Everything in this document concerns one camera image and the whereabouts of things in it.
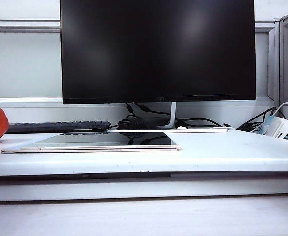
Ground white flat tablet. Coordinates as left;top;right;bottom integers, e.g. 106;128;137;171
0;131;182;154

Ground white monitor stand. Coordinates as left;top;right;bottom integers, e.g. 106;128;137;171
122;101;229;133

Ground white adapter box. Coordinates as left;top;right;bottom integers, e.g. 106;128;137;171
263;116;288;139

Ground black computer monitor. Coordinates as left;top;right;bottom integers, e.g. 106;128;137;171
59;0;257;105

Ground grey partition frame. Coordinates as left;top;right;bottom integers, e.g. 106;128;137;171
254;12;288;109

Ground black cables by adapter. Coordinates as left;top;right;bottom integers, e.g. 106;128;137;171
235;106;278;133

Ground thin white charger cable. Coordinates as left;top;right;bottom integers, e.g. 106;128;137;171
272;102;288;122

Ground black keyboard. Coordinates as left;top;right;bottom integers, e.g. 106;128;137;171
5;120;112;134

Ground black cable bundle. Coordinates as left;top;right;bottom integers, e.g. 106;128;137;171
109;102;233;131

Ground blue white packet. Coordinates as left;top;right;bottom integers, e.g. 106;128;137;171
257;115;275;135

